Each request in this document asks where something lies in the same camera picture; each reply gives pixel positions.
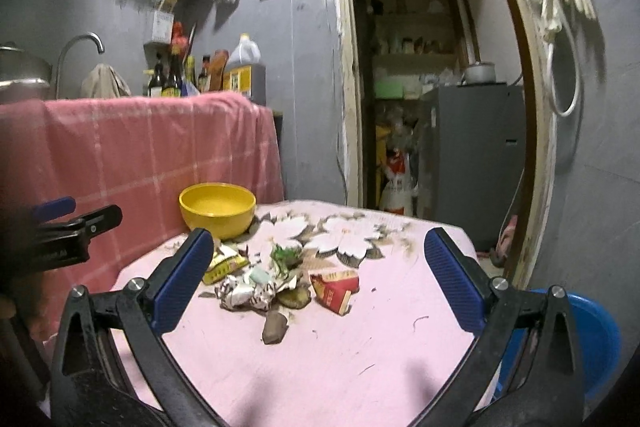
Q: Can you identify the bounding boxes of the yellow bowl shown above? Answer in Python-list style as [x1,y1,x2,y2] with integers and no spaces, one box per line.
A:
[179,183,257,241]

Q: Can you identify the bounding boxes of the green vegetable piece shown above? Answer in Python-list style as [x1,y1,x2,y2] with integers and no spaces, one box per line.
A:
[270,243,304,273]

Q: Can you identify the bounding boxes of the pink checked cloth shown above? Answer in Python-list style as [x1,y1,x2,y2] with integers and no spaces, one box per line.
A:
[0,91,286,343]

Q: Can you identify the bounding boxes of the steel pot with lid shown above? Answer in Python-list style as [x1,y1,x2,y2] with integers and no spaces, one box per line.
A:
[0,42,53,104]

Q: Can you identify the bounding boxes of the pink floral tablecloth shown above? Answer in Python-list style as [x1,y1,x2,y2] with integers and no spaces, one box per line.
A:
[107,199,482,427]

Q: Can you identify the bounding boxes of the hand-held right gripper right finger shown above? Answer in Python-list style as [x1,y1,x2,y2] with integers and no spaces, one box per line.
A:
[415,228,586,427]

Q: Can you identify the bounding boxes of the wooden door frame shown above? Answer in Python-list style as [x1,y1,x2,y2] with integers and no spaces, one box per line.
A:
[325,0,557,289]

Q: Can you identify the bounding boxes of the blue plastic bin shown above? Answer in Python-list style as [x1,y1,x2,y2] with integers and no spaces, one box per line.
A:
[495,289,623,408]

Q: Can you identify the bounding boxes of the greenish fruit peel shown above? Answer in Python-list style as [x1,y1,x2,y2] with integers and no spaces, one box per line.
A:
[277,284,312,309]

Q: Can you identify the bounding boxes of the large oil jug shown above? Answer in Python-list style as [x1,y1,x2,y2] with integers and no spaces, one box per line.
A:
[222,33,267,105]

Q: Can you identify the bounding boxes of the brown peel piece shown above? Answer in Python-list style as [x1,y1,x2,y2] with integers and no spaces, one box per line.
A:
[262,309,289,346]

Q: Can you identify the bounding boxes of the wooden shelf unit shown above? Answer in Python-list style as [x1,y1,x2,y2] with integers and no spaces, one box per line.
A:
[362,0,468,100]

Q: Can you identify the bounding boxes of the light green box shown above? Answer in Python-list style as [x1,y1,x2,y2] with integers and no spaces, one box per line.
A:
[375,77,424,100]

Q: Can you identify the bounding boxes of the metal faucet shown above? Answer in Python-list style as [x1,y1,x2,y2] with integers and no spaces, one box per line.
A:
[55,32,106,100]

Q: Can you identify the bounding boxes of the red cigarette box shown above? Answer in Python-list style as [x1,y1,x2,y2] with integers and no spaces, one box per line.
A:
[309,269,361,317]

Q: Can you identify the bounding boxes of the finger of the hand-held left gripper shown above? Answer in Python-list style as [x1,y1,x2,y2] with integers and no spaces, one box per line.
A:
[37,205,123,249]
[34,198,76,222]

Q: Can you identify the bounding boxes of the brown bottle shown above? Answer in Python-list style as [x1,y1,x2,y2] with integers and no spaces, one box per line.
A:
[207,50,230,92]

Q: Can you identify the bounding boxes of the white cable loop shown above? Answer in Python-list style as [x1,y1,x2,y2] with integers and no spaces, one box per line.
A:
[545,32,585,118]

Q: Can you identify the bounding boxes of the yellow snack wrapper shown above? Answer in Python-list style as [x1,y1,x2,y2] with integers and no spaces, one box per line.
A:
[202,243,250,285]

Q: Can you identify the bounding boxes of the red and white bag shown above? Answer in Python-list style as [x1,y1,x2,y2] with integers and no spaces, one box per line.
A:
[379,147,419,216]

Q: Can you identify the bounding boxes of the white wrapper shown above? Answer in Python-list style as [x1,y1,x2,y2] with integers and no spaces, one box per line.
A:
[215,268,301,312]

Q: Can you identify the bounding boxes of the metal pot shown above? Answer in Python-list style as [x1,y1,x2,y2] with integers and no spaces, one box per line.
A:
[460,61,497,86]

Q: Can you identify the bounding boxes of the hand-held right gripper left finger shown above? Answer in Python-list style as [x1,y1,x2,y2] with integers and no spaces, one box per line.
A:
[50,228,221,427]

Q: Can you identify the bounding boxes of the beige rag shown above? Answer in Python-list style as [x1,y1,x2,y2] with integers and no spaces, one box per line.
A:
[80,63,132,98]

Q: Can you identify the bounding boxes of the pink slipper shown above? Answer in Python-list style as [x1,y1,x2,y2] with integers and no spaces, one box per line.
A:
[492,214,519,266]

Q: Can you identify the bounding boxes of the white wall box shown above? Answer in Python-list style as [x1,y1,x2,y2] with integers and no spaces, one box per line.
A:
[144,7,174,58]

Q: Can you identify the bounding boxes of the grey fridge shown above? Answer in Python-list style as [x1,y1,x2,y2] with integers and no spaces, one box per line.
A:
[419,83,526,253]

